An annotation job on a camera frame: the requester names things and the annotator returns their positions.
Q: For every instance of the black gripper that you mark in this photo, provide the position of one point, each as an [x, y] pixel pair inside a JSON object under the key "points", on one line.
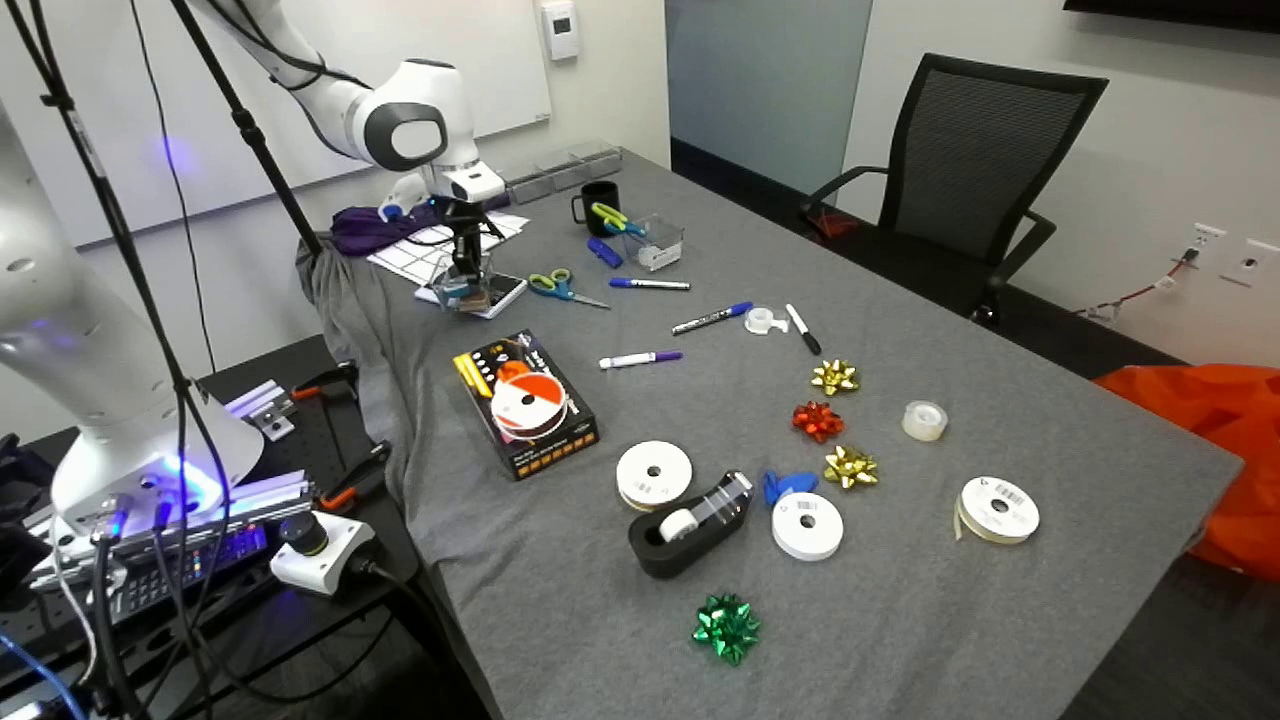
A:
{"points": [[465, 251]]}

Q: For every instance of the tape roll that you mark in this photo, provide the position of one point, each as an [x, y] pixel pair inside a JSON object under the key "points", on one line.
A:
{"points": [[438, 280]]}

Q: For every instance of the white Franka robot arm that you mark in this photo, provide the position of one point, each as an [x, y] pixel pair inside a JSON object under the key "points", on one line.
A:
{"points": [[402, 124]]}

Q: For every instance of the black orange printed box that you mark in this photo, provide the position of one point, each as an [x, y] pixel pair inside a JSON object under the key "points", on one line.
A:
{"points": [[533, 447]]}

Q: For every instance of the white label sheet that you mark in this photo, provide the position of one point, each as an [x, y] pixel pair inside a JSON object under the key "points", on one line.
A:
{"points": [[414, 255]]}

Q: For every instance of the purple cloth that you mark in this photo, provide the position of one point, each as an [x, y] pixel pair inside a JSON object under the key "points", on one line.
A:
{"points": [[367, 228]]}

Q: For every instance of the orange white ribbon spool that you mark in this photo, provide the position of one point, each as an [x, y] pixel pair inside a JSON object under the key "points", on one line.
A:
{"points": [[530, 398]]}

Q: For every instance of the short blue marker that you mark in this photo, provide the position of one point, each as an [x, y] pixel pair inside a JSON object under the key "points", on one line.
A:
{"points": [[604, 251]]}

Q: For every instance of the black mug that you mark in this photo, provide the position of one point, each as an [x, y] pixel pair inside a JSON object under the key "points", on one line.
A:
{"points": [[600, 201]]}

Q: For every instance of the yellow green highlighter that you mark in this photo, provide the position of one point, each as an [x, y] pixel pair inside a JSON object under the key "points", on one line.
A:
{"points": [[609, 218]]}

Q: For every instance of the blue white marker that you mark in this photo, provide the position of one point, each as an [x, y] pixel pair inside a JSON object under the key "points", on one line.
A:
{"points": [[648, 280]]}

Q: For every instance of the white marker purple cap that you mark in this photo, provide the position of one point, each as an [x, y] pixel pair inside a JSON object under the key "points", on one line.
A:
{"points": [[643, 358]]}

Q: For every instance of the small clear container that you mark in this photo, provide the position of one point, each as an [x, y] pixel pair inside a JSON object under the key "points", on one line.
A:
{"points": [[657, 247]]}

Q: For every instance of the silver marker blue cap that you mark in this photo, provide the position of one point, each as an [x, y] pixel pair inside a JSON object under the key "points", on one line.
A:
{"points": [[711, 319]]}

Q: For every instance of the black tripod pole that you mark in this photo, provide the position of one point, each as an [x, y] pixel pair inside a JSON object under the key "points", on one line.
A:
{"points": [[246, 124]]}

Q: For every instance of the small white ribbon roll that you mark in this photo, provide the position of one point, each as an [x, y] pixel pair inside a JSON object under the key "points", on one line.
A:
{"points": [[767, 322]]}

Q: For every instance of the white power adapter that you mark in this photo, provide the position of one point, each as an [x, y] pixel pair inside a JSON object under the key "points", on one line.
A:
{"points": [[320, 549]]}

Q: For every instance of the black tape dispenser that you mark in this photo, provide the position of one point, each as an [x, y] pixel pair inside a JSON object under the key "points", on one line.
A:
{"points": [[689, 533]]}

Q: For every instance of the black white marker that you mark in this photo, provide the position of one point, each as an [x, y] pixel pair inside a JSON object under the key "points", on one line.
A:
{"points": [[801, 331]]}

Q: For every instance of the blue gift bow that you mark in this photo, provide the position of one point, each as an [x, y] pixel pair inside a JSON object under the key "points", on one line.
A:
{"points": [[785, 485]]}

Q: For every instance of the red gift bow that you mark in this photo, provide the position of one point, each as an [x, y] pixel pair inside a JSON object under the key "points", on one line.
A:
{"points": [[816, 422]]}

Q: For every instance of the gold gift bow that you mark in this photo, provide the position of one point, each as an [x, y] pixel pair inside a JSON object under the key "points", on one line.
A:
{"points": [[848, 465], [835, 379]]}

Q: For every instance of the metal robot mounting stand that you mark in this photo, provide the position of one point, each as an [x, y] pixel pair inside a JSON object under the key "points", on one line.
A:
{"points": [[172, 533]]}

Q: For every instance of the green gift bow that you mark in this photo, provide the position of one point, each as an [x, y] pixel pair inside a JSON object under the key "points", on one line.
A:
{"points": [[724, 630]]}

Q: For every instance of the small white round cap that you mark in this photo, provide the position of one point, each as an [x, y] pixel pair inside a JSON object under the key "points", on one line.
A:
{"points": [[927, 422]]}

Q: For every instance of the gray tablecloth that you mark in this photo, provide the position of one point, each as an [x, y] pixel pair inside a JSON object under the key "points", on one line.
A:
{"points": [[866, 585]]}

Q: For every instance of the black mesh office chair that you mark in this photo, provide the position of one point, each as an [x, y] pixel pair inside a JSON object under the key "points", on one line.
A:
{"points": [[980, 146]]}

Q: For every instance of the orange bag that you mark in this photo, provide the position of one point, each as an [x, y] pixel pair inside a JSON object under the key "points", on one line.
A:
{"points": [[1220, 426]]}

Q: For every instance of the white wall thermostat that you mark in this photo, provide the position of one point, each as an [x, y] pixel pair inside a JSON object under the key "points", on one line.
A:
{"points": [[561, 26]]}

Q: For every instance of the white wall outlet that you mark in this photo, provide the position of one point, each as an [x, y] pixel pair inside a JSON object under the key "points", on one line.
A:
{"points": [[1257, 261], [1210, 247]]}

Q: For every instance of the black wall television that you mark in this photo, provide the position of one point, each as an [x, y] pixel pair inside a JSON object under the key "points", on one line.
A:
{"points": [[1174, 10]]}

